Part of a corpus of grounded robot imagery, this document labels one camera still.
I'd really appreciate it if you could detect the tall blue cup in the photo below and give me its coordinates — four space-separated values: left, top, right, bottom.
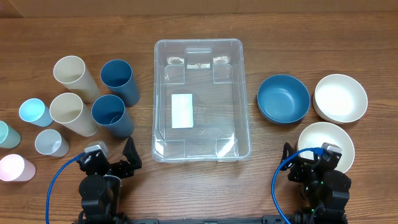
100 59 140 107
91 95 134 139

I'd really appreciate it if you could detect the dark blue bowl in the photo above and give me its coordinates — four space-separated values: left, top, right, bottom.
257 75 311 124

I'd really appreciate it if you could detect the small grey cup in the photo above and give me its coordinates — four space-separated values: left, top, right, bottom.
34 129 70 157

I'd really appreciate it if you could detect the tall cream cup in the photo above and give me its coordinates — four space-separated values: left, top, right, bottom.
53 55 101 103
50 93 98 137

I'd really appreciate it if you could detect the small light blue cup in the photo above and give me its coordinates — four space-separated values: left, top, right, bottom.
19 98 53 127

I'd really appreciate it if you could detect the small pink cup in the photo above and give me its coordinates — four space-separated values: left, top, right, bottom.
0 154 36 182

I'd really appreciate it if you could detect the small mint green cup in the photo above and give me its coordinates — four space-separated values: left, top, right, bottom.
0 121 21 149

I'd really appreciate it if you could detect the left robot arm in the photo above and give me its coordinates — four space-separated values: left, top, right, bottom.
77 137 142 223

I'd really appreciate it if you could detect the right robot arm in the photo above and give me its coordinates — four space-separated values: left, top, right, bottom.
274 143 351 223

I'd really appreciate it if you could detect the white label in bin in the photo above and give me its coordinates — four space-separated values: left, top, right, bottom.
172 94 193 129

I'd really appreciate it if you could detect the clear plastic storage bin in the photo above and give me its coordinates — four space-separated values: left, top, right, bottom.
152 39 251 163

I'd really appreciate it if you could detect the right blue cable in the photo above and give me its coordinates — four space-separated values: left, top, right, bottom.
271 147 325 224

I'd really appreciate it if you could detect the blue cable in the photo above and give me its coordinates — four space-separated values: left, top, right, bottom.
271 147 325 224
45 151 86 224

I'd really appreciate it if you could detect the left blue cable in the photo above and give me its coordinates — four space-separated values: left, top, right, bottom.
45 151 86 224

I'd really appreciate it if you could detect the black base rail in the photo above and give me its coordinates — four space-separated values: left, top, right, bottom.
73 214 349 224

